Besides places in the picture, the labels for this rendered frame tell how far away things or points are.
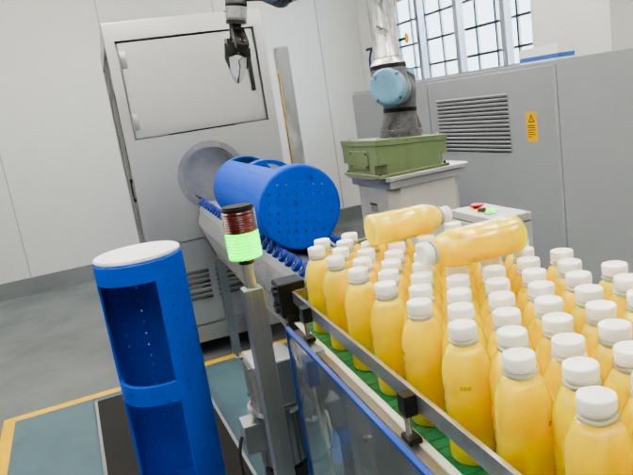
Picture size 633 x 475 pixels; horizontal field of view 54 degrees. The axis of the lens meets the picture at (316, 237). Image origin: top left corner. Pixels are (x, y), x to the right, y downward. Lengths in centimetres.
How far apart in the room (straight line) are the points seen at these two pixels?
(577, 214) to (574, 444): 262
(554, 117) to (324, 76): 446
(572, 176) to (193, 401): 204
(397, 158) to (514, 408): 138
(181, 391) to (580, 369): 157
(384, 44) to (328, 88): 525
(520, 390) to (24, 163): 620
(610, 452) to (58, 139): 630
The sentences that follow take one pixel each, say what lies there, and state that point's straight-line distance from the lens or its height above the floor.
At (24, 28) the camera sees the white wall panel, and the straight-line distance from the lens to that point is 678.
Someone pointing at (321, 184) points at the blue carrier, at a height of 115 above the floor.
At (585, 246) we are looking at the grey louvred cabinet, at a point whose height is 54.
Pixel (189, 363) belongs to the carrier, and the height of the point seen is 66.
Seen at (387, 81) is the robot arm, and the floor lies 145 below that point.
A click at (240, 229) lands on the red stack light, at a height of 122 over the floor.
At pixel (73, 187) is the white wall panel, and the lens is 671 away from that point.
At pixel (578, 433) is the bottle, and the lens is 71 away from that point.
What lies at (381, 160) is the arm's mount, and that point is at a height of 121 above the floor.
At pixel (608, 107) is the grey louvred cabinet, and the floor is 118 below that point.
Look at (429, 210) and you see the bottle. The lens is 141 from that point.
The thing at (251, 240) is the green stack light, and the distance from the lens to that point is 115.
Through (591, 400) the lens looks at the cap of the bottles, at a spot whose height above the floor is 110.
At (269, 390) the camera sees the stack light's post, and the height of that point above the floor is 89.
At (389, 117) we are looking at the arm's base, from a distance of 219.
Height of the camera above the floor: 142
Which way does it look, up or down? 12 degrees down
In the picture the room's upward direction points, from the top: 9 degrees counter-clockwise
